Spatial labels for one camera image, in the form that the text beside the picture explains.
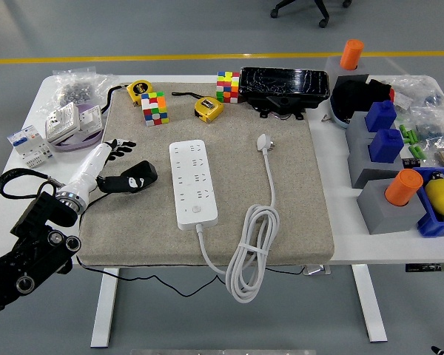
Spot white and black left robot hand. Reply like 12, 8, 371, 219
64, 138, 146, 203

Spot black plug with cord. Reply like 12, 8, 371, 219
75, 160, 305, 299

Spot white power strip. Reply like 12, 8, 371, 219
169, 139, 220, 231

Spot purple tape roll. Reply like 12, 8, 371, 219
53, 103, 107, 153

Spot white socket panel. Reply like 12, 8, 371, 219
79, 106, 104, 132

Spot white circuit breaker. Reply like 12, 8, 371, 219
6, 124, 56, 169

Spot clear bag of screws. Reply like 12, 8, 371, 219
40, 66, 118, 115

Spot white table leg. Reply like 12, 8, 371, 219
351, 264, 389, 343
90, 266, 120, 348

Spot black label strip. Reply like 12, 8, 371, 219
405, 263, 444, 274

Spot colourful puzzle cube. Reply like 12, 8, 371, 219
216, 70, 241, 104
140, 91, 170, 127

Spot yellow tape measure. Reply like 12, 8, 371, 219
171, 90, 225, 124
127, 80, 154, 107

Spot blue plastic bin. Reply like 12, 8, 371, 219
412, 166, 444, 238

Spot grey block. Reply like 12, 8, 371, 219
346, 137, 408, 189
346, 110, 399, 143
324, 55, 371, 87
356, 177, 428, 236

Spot metal clamp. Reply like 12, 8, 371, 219
302, 264, 332, 277

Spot grey-brown mat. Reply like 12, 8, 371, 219
75, 81, 336, 268

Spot orange cylinder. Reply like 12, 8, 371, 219
339, 38, 365, 71
383, 169, 424, 207

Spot black device with cracked screen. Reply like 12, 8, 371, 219
239, 66, 331, 121

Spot blue block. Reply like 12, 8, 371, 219
365, 100, 398, 133
368, 128, 405, 163

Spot clear bag of blue parts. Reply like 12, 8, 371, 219
410, 92, 444, 146

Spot white bowl with blue rim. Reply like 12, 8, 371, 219
329, 95, 352, 129

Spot clear bag with white labels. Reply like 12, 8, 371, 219
390, 75, 436, 112

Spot black cloth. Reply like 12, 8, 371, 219
331, 78, 393, 123

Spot black office chair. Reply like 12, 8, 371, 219
269, 0, 352, 29

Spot white switch box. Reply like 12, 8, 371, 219
44, 102, 81, 145

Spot thick black cable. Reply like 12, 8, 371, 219
100, 84, 130, 113

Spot white power cable with plug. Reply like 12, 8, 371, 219
195, 133, 281, 305

